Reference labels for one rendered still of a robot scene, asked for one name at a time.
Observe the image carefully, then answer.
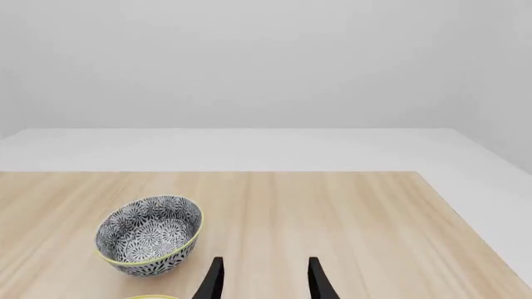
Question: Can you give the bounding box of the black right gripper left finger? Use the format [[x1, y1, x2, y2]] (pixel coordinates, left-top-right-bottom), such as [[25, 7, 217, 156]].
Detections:
[[190, 256, 225, 299]]

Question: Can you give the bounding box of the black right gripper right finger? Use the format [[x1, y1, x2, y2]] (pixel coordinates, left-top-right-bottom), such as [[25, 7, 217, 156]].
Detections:
[[308, 257, 342, 299]]

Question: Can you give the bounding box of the black white patterned bowl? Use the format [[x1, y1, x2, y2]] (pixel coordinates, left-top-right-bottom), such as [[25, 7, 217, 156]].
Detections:
[[94, 194, 205, 277]]

